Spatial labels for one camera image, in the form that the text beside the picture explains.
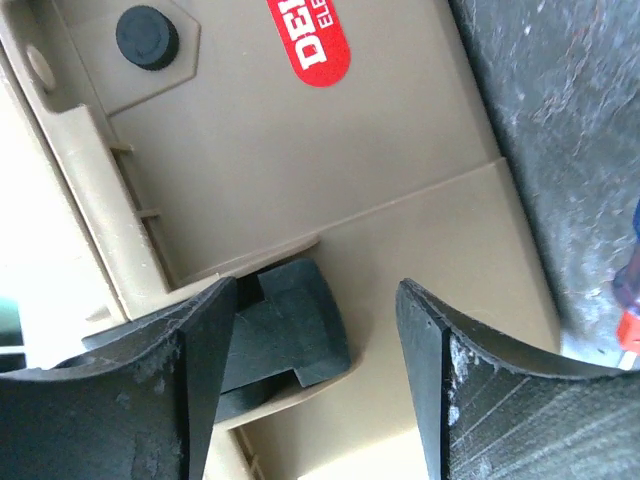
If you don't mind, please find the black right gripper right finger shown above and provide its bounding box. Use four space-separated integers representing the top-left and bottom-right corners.
396 279 639 479

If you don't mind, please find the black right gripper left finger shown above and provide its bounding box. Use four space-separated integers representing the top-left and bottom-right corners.
1 278 237 479

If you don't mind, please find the tan plastic tool box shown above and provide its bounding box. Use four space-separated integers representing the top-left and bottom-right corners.
1 1 559 479

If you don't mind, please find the blue red handled screwdriver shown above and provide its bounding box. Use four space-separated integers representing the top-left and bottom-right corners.
612 206 639 370

